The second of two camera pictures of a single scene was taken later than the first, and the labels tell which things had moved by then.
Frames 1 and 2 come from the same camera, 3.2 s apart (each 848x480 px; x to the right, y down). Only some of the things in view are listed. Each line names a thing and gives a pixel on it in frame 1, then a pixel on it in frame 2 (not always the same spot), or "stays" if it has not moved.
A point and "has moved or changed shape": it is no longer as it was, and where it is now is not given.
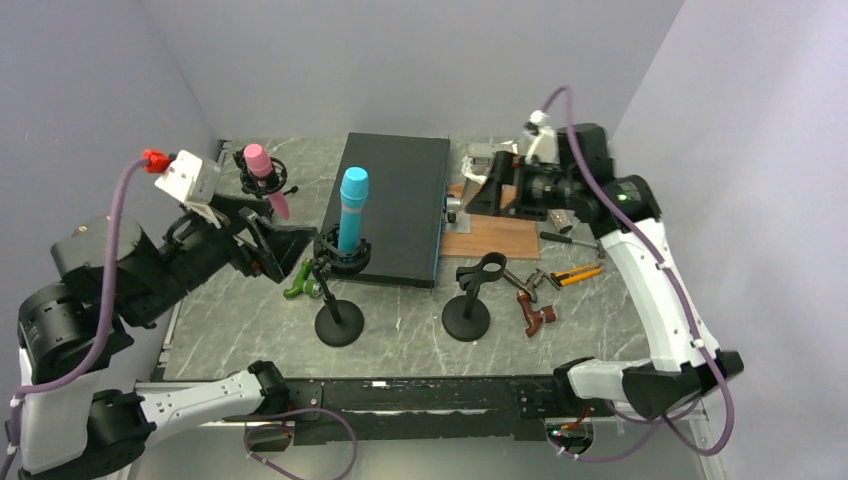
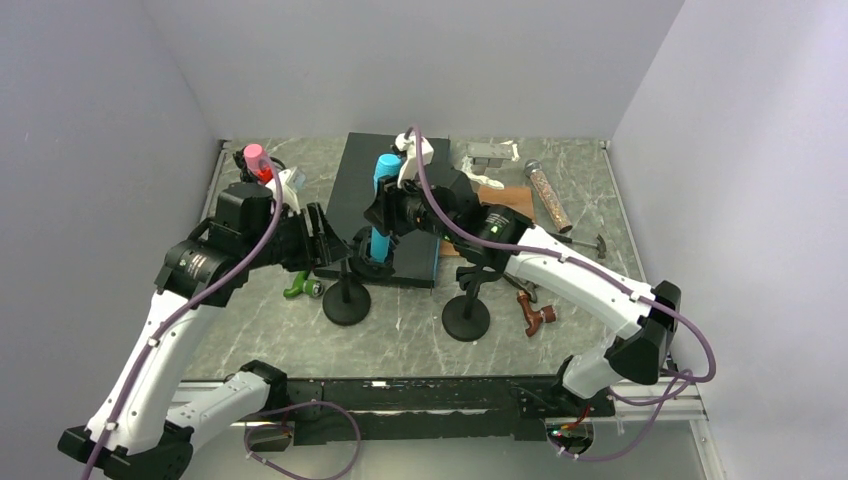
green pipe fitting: (304, 285) stays
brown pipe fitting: (534, 318) stays
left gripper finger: (284, 247) to (327, 244)
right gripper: (507, 169) to (385, 211)
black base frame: (423, 409) stays
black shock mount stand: (338, 322) has moved or changed shape
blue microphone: (353, 190) to (385, 166)
